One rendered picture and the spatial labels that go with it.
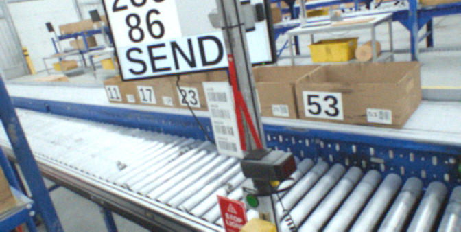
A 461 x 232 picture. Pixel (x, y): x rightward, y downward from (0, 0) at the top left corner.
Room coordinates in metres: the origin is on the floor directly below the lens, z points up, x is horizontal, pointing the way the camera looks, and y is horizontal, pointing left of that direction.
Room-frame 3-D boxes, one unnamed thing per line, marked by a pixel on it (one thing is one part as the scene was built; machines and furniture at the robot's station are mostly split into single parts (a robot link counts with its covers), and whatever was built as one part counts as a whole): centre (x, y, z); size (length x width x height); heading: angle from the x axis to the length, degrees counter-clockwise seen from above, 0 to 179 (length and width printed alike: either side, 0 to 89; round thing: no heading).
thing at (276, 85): (1.59, -0.24, 0.96); 0.39 x 0.29 x 0.17; 45
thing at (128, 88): (2.42, 0.60, 0.96); 0.39 x 0.29 x 0.17; 46
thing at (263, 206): (0.74, -0.02, 0.95); 0.07 x 0.03 x 0.07; 45
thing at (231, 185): (1.22, 0.03, 0.72); 0.52 x 0.05 x 0.05; 135
